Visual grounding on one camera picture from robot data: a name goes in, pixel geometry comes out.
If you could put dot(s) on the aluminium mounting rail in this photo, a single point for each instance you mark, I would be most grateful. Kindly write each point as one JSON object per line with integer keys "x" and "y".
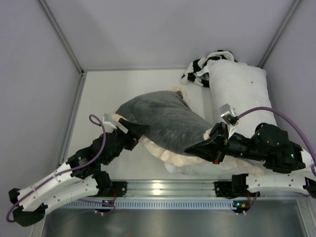
{"x": 170, "y": 187}

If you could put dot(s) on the black white striped cloth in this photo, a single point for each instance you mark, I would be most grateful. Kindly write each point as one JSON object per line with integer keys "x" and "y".
{"x": 197, "y": 71}

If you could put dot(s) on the slotted grey cable duct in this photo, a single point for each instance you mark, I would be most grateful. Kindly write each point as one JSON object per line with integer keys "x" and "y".
{"x": 200, "y": 204}

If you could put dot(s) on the grey cream ruffled pillowcase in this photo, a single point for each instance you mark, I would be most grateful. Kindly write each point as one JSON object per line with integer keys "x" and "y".
{"x": 173, "y": 125}

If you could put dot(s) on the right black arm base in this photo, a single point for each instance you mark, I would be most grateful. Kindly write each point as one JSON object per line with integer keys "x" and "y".
{"x": 234, "y": 188}

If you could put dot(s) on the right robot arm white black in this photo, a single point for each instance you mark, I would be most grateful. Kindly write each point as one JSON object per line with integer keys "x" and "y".
{"x": 271, "y": 146}

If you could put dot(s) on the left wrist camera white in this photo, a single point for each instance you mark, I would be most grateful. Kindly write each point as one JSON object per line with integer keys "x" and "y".
{"x": 109, "y": 121}

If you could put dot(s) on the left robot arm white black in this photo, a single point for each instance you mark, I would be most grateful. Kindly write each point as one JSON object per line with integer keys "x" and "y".
{"x": 79, "y": 177}

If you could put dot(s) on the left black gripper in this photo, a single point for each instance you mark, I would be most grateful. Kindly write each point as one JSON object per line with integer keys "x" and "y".
{"x": 124, "y": 135}

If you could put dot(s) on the right aluminium frame post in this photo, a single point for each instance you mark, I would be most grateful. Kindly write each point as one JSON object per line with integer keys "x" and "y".
{"x": 294, "y": 7}

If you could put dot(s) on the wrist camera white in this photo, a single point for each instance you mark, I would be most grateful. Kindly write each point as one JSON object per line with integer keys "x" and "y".
{"x": 228, "y": 114}
{"x": 109, "y": 121}

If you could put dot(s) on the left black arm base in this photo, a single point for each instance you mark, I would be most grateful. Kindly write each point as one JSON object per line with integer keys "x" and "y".
{"x": 116, "y": 189}

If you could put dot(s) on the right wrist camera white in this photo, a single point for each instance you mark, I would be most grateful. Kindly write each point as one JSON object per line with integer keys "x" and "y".
{"x": 228, "y": 114}

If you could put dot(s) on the left aluminium frame post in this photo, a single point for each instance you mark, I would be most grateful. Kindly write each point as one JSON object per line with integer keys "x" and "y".
{"x": 60, "y": 34}

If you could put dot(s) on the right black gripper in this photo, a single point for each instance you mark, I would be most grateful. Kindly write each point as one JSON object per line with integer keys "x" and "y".
{"x": 222, "y": 142}

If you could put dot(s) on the aluminium frame post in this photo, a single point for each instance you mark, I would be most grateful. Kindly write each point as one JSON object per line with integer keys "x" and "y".
{"x": 60, "y": 34}
{"x": 294, "y": 7}

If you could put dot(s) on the bare white pillow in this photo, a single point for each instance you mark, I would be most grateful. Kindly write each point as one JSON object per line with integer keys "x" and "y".
{"x": 242, "y": 87}

